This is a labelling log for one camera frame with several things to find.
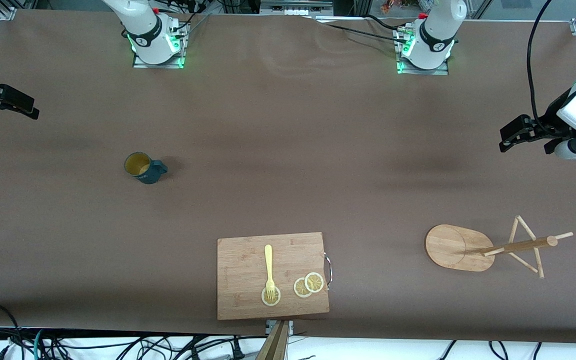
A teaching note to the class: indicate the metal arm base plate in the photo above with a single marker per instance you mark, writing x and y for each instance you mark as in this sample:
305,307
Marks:
140,65
440,71

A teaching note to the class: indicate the wooden cup rack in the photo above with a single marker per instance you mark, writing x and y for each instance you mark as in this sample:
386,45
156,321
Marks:
450,247

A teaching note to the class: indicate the black plug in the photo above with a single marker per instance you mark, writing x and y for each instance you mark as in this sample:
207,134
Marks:
238,352

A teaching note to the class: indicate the lemon slice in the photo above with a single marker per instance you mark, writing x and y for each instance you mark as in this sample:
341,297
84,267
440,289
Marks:
298,289
314,282
275,299

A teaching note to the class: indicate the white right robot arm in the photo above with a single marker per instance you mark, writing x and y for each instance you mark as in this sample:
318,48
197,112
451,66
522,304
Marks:
145,35

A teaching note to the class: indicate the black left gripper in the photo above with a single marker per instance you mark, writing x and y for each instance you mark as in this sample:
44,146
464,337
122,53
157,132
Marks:
551,120

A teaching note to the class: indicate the brown table cover sheet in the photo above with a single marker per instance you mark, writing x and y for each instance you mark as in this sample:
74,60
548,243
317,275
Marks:
288,150

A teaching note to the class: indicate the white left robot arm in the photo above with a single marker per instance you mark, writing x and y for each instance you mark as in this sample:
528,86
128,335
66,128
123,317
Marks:
433,37

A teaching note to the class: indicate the grey power strip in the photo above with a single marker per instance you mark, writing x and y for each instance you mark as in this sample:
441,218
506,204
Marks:
295,7

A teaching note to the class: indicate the teal cup yellow inside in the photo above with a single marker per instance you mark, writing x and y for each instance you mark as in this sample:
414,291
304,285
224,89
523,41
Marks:
154,172

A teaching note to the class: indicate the yellow plastic fork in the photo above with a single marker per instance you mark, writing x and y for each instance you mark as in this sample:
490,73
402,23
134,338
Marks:
268,260

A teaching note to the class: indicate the wooden post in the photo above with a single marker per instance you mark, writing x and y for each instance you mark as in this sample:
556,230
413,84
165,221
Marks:
274,345

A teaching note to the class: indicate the small metal bracket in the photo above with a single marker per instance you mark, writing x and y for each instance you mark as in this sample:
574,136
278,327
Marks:
291,327

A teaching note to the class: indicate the small colourful object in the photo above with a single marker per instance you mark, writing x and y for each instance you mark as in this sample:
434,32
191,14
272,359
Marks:
390,6

